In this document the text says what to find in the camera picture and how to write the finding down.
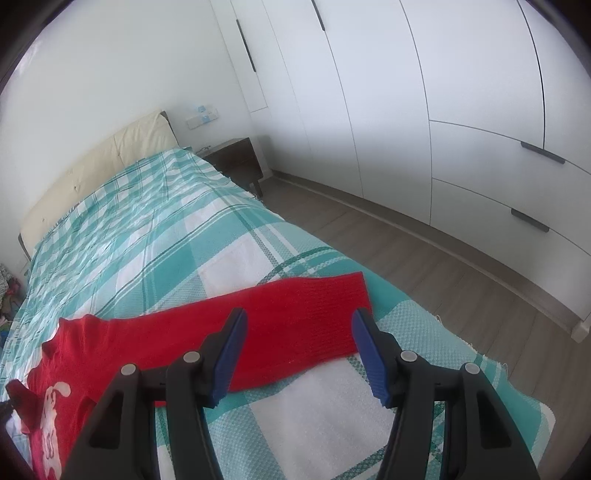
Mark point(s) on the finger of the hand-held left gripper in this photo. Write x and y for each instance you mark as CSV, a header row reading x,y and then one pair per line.
x,y
6,408

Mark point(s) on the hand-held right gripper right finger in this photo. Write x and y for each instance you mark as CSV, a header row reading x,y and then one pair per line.
x,y
369,355

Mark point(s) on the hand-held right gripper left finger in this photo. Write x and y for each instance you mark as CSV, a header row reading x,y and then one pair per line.
x,y
228,355

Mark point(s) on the red knit sweater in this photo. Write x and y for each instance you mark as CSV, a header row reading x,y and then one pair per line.
x,y
286,314

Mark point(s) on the pile of clothes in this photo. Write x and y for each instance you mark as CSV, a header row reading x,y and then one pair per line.
x,y
7,295

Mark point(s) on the teal plaid bed blanket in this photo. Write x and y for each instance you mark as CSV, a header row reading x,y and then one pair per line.
x,y
161,230

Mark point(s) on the dark wooden nightstand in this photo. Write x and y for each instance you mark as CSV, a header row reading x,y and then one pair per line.
x,y
235,159

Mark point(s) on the white wardrobe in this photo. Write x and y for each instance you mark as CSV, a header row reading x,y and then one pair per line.
x,y
392,115

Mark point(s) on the white wall outlet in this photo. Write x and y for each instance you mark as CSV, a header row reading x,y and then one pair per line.
x,y
203,117

